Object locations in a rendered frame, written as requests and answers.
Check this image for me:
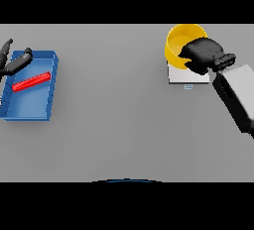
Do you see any blue tray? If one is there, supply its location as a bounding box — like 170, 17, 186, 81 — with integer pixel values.
0, 50, 60, 122

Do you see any dark robot right hand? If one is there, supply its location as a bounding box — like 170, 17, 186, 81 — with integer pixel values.
178, 37, 237, 76

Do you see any pale square measuring scale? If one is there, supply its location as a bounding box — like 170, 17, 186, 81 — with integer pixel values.
167, 60, 211, 90

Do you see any yellow bowl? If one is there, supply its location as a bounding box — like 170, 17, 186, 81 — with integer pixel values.
164, 24, 208, 70

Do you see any dark robot left hand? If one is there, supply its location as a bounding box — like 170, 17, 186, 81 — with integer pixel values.
0, 38, 34, 83

